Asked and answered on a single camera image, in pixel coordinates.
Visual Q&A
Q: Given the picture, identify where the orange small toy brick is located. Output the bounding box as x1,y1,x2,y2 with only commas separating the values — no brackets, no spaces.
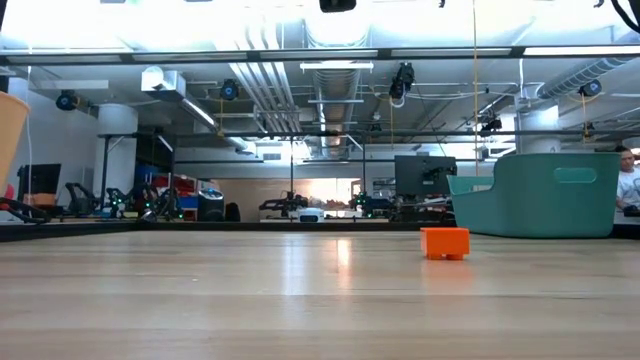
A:
420,227,471,262

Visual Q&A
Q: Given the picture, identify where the ceiling light fixture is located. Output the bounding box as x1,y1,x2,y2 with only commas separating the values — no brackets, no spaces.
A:
299,60,375,72

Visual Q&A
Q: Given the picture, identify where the black hanging reel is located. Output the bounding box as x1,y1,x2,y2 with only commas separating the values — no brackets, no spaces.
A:
388,62,416,100

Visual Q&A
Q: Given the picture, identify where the long ceiling light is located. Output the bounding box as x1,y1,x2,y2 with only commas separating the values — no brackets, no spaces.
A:
177,97,224,134

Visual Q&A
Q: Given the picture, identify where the black overhead crossbeam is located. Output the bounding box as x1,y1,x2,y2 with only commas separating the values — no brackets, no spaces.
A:
0,45,640,67

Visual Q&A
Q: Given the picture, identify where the black monitor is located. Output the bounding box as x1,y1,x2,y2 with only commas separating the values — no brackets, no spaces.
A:
393,154,458,197

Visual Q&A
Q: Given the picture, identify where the white device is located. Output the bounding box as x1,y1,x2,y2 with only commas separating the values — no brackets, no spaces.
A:
291,207,326,224

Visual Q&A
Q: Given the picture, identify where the white round column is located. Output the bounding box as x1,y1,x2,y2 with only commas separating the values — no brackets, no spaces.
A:
94,103,140,214
517,107,562,155

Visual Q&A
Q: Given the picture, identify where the black round bin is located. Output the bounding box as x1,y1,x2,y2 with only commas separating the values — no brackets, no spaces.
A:
197,187,226,223

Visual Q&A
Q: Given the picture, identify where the shelf with coloured bins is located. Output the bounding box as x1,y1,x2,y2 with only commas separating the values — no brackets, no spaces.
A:
133,164,199,221

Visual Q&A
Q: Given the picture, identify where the teal plastic bin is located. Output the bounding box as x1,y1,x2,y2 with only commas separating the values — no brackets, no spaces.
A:
446,152,623,240

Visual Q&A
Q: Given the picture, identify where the person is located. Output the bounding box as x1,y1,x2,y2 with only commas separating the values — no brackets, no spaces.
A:
613,144,640,217

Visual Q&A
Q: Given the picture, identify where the black screen on cart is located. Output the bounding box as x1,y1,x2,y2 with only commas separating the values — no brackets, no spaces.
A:
17,163,63,209

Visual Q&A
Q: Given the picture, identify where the silver round ceiling duct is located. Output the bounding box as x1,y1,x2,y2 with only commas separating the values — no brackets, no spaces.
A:
312,68,362,151

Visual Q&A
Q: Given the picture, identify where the blue black cable reel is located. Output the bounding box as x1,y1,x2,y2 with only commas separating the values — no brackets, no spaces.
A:
219,78,240,102
578,78,604,99
54,89,80,112

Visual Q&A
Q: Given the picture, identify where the background black frame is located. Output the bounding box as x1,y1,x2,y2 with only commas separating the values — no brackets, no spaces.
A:
97,128,640,224

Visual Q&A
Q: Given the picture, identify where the white air duct box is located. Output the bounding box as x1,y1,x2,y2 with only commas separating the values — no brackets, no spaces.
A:
140,66,187,103

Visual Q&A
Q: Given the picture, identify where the ribbed ceiling duct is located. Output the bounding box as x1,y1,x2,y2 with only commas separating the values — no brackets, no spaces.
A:
537,55,640,101

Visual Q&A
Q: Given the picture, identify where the black aluminium table frame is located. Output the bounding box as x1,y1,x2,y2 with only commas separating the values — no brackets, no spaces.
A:
0,218,640,244

